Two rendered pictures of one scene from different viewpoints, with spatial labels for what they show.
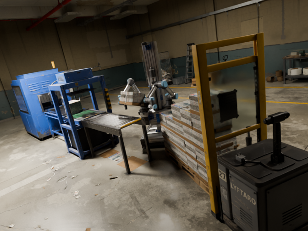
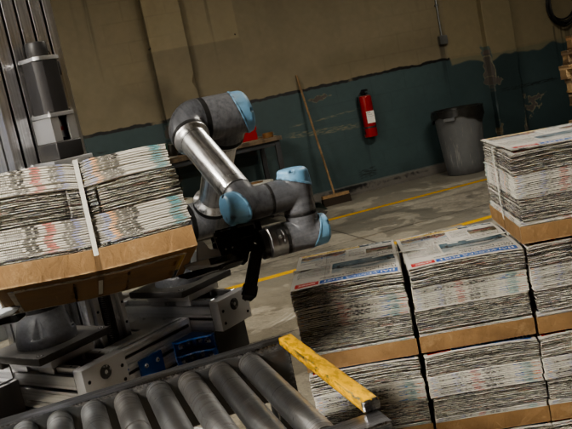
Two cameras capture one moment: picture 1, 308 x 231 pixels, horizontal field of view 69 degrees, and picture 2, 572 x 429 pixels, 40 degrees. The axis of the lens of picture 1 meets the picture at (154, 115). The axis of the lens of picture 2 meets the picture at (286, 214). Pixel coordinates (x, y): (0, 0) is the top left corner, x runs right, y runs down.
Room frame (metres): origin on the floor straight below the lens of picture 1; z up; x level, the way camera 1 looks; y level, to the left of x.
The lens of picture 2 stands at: (2.94, 1.63, 1.31)
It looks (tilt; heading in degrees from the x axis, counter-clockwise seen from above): 9 degrees down; 294
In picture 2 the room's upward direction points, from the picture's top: 12 degrees counter-clockwise
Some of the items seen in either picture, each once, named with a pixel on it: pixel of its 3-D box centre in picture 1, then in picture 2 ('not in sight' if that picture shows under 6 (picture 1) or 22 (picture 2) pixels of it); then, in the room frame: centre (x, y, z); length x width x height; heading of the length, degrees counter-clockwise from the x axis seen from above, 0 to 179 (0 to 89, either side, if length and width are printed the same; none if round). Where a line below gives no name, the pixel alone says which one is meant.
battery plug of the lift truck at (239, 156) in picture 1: (248, 158); not in sight; (1.75, -0.76, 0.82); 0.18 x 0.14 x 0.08; 18
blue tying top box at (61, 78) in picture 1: (74, 75); not in sight; (4.76, 1.47, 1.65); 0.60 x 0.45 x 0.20; 130
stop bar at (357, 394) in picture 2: (130, 123); (323, 367); (3.47, 0.39, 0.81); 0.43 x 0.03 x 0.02; 130
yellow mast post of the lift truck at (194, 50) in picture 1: (208, 136); not in sight; (2.03, -0.49, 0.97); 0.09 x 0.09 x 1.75; 18
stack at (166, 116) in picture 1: (187, 141); (530, 378); (3.23, -0.44, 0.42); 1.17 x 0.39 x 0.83; 18
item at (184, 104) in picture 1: (186, 103); (548, 134); (3.10, -0.49, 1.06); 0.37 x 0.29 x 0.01; 108
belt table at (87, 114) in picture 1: (85, 116); not in sight; (4.76, 1.47, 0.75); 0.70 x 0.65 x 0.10; 40
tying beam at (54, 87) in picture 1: (76, 82); not in sight; (4.76, 1.47, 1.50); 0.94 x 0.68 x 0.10; 130
